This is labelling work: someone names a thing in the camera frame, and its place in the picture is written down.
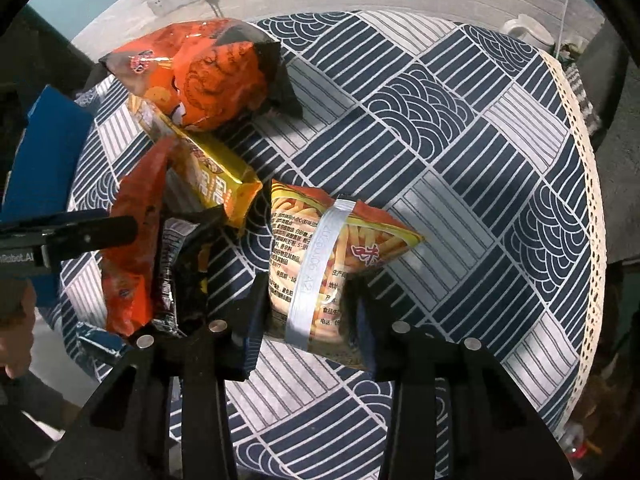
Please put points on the orange fries snack bag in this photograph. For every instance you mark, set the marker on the orange fries snack bag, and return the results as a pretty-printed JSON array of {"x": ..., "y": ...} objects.
[{"x": 320, "y": 250}]

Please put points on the white electric kettle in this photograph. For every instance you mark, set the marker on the white electric kettle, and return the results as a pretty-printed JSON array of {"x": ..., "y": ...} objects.
[{"x": 525, "y": 30}]

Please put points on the black snack packet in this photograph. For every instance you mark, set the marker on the black snack packet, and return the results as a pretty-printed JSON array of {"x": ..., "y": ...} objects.
[{"x": 172, "y": 270}]

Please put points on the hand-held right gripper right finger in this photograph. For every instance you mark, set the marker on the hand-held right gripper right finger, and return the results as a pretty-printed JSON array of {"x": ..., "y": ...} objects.
[{"x": 367, "y": 345}]

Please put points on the orange chips bag black ends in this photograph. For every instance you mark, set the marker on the orange chips bag black ends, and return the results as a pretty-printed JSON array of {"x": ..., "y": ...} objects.
[{"x": 200, "y": 75}]

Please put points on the black panel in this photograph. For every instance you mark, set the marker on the black panel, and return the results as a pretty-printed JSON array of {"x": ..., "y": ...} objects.
[{"x": 50, "y": 55}]

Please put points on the long yellow wafer pack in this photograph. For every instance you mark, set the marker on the long yellow wafer pack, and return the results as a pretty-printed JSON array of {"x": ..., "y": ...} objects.
[{"x": 220, "y": 180}]

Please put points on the person's left hand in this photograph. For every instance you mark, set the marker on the person's left hand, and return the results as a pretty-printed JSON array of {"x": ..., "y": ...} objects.
[{"x": 15, "y": 330}]

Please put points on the blue white patterned tablecloth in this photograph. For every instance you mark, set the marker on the blue white patterned tablecloth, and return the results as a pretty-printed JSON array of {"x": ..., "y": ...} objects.
[{"x": 450, "y": 160}]

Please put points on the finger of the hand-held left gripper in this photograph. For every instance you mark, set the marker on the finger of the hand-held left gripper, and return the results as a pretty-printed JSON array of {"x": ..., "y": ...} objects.
[{"x": 85, "y": 235}]

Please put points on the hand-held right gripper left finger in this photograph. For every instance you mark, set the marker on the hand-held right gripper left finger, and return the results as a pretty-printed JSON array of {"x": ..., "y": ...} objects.
[{"x": 250, "y": 350}]

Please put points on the red translucent snack packet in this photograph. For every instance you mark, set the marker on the red translucent snack packet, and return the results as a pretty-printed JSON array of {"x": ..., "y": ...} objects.
[{"x": 132, "y": 260}]

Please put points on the cardboard box with blue edges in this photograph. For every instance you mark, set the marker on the cardboard box with blue edges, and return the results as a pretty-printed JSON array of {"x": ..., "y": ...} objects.
[{"x": 45, "y": 160}]

